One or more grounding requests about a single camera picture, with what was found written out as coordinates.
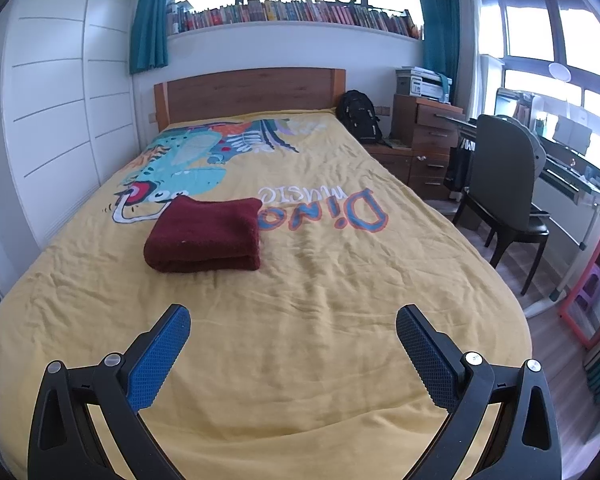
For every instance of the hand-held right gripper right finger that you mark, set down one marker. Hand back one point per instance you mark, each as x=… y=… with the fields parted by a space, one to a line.
x=427 y=360

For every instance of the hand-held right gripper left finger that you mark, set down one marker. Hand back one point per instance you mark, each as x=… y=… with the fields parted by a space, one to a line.
x=160 y=355

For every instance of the maroon knit sweater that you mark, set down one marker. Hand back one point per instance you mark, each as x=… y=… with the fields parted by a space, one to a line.
x=205 y=240

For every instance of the yellow printed bedspread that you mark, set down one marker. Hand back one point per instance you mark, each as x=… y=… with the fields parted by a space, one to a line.
x=305 y=285

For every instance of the purple stool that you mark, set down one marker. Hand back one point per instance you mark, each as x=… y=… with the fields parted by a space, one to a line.
x=592 y=280

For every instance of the black shopping bag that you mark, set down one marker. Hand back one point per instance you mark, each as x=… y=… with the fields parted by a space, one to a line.
x=457 y=165

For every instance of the dark chair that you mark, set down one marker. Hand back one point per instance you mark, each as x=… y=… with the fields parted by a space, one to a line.
x=495 y=170

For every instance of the wooden nightstand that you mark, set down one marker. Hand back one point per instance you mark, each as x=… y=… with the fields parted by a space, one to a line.
x=390 y=160

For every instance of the wooden drawer cabinet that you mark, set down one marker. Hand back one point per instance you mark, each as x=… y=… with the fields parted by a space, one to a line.
x=430 y=150

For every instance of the white desk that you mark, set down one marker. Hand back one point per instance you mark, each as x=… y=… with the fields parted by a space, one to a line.
x=560 y=180

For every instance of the black backpack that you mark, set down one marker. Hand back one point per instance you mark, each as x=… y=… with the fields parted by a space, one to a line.
x=360 y=115

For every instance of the computer monitor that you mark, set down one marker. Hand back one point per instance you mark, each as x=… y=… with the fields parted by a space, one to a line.
x=507 y=105

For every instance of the white wardrobe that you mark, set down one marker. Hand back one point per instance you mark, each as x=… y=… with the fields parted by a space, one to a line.
x=50 y=110

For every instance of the white printer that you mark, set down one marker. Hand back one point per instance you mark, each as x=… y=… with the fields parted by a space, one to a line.
x=425 y=85

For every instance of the wooden headboard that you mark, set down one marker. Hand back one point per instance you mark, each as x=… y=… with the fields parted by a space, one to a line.
x=250 y=90

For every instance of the white desk lamp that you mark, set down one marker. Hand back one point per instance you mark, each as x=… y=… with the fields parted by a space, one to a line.
x=560 y=72

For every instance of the teal curtain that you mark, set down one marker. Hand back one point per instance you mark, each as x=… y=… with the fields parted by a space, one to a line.
x=150 y=25
x=437 y=35

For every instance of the row of books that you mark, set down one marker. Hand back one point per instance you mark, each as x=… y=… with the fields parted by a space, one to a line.
x=290 y=12

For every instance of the red frame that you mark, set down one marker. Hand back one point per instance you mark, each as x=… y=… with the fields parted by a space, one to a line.
x=584 y=270

